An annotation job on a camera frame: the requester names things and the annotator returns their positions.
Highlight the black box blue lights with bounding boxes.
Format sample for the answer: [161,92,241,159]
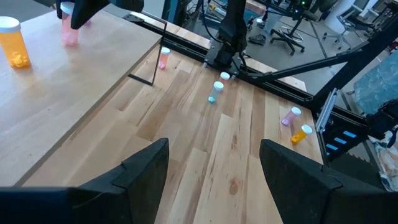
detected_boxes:
[320,114,371,162]

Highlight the salmon pill bottle white cap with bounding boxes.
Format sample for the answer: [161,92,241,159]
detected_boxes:
[157,46,171,70]
[60,1,80,47]
[218,71,231,85]

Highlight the black office chair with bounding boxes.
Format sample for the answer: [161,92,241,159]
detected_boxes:
[269,15,307,57]

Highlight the person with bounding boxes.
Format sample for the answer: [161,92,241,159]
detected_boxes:
[248,12,280,46]

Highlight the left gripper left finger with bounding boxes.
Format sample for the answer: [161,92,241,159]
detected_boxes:
[0,138,170,224]

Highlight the purple pill bottle white cap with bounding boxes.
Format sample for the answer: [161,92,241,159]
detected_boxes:
[281,106,302,127]

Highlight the teal pill bottle white cap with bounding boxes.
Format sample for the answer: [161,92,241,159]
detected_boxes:
[207,80,224,105]

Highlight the silver metal bracket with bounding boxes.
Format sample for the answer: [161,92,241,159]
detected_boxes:
[315,88,338,134]

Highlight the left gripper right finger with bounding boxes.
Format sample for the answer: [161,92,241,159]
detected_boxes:
[259,139,398,224]

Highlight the blue metal frame table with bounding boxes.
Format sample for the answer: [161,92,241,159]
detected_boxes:
[161,0,271,32]

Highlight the wooden shelf black legs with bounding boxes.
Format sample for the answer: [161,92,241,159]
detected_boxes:
[0,2,169,187]

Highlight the grey office chair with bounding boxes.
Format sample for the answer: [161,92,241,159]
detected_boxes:
[323,0,364,43]

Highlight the orange pill bottle white cap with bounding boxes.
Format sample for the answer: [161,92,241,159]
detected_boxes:
[0,16,31,69]
[290,124,313,145]

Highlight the teal fabric cover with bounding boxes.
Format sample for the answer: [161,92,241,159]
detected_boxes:
[353,49,398,116]

